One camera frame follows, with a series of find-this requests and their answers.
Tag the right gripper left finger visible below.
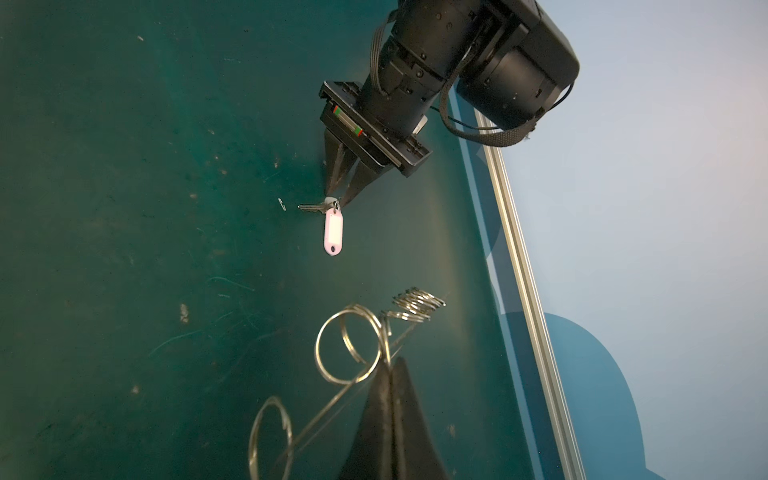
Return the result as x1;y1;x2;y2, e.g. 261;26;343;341
339;364;393;480

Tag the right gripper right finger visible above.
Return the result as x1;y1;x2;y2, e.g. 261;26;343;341
391;358;449;480

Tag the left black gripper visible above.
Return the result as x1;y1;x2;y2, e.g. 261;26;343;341
319;81;432;209

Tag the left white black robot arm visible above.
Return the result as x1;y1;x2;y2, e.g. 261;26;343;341
319;1;580;209

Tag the left side frame bar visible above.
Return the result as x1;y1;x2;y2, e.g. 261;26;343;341
446;89;589;480

